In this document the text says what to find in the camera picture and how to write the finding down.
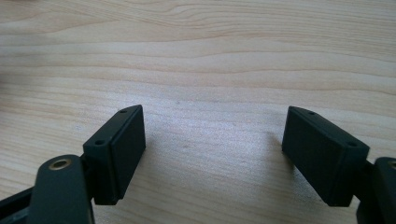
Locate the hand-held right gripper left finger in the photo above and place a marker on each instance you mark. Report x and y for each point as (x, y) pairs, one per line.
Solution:
(118, 155)

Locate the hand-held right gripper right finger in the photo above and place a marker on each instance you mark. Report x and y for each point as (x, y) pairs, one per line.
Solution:
(323, 155)

